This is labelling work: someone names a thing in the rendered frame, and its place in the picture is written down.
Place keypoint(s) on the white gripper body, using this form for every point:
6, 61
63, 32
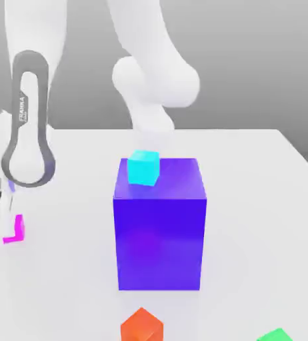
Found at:
4, 218

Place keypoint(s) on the small magenta cube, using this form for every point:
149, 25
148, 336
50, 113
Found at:
19, 229

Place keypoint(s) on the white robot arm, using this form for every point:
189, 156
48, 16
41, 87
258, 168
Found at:
154, 80

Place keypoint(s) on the small cyan cube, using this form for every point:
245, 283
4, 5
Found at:
142, 170

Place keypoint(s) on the small orange cube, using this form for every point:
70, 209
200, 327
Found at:
140, 326

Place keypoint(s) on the small green cube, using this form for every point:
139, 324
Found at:
275, 336

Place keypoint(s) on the large purple box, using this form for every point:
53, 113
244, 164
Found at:
159, 239

